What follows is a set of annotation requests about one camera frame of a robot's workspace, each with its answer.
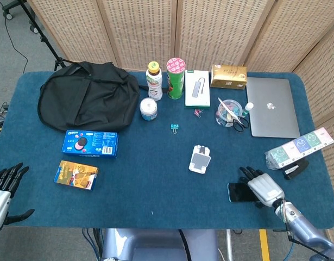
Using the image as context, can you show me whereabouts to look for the scissors with black handles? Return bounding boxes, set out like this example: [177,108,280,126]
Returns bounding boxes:
[217,97,250,133]

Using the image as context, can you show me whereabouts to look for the black smartphone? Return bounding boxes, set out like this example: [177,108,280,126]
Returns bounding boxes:
[227,182,261,203]

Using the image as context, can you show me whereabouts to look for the white USB hub box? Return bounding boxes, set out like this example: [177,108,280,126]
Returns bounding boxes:
[184,69,211,109]

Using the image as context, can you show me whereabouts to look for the row of tissue packs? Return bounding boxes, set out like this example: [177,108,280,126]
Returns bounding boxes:
[264,127,334,171]

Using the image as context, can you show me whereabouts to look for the black tripod stand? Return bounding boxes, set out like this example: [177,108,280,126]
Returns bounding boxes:
[18,0,80,72]

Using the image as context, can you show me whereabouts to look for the gold tissue pack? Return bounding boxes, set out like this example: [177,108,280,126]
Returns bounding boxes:
[210,64,248,90]

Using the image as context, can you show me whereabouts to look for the wooden rattan folding screen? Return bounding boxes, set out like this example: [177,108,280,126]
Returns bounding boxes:
[27,0,334,240]

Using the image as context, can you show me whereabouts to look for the clear jar of coloured clips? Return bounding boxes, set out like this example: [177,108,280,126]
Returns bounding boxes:
[215,98,243,127]

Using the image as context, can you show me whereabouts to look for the silver table leg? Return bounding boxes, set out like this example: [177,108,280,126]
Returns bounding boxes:
[225,229,234,261]

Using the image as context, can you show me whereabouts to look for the white power adapter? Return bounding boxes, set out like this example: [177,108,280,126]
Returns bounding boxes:
[188,145,212,175]

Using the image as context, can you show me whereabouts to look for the black stapler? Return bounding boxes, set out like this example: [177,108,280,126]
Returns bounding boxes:
[282,159,310,180]

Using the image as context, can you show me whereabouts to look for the silver laptop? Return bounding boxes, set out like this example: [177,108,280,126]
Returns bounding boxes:
[245,77,301,139]

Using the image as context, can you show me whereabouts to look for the green glue stick white cap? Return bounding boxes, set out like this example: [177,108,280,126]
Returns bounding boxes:
[242,102,254,118]

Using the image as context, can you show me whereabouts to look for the black backpack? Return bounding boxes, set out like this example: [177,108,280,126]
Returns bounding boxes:
[37,61,148,133]

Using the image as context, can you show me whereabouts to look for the black caster wheel base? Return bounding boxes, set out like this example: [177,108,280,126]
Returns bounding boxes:
[2,0,40,34]

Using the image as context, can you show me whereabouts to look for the blue cables under table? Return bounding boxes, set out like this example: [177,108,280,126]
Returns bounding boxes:
[82,227,104,261]

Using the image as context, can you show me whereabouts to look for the blue felt table mat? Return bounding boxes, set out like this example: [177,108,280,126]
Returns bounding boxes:
[0,71,334,229]

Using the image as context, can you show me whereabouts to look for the thin black floor cable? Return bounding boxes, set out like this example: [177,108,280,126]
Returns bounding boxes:
[0,0,29,74]

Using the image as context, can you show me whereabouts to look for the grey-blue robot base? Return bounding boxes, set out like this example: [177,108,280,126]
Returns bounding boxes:
[101,228,220,261]

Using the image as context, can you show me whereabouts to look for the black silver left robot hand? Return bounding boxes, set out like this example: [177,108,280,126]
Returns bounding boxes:
[0,162,35,234]

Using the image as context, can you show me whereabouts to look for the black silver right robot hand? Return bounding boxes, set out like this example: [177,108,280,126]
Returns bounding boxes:
[239,166,285,209]

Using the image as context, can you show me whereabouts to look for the blue Oreo cookie box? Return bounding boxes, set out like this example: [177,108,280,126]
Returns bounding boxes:
[61,129,119,159]

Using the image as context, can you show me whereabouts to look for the green chips can pink lid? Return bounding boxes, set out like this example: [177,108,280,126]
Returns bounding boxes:
[166,57,187,100]

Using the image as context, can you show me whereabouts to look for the yellow orange snack box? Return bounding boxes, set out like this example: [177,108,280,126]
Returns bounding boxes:
[53,160,100,191]

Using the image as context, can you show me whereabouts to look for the tea bottle with yellow cap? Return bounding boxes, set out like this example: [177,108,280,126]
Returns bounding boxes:
[146,61,163,102]

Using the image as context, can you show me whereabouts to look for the white jar with blue label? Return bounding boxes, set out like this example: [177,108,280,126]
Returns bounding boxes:
[140,97,159,121]

